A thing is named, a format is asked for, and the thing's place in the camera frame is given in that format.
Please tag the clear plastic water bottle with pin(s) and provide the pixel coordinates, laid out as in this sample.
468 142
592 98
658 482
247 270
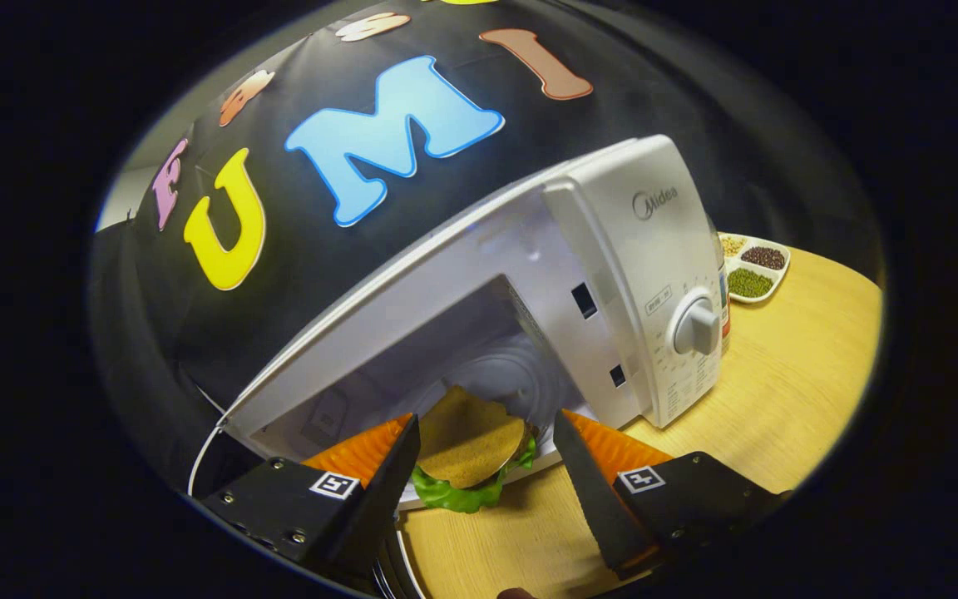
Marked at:
725 299

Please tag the sandwich with green lettuce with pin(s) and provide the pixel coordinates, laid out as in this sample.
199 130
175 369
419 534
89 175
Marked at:
471 437

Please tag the white microwave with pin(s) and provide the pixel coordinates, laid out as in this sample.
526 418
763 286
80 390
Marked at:
637 249

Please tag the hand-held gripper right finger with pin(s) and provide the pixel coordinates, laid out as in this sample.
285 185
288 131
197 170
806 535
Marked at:
587 499

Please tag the glass turntable plate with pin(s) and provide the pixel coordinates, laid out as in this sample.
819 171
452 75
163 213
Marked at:
512 374

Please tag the white divided dish of beans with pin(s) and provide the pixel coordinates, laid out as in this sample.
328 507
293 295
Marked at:
753 279

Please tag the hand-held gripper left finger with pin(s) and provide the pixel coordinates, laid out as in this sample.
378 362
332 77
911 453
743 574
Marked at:
379 507

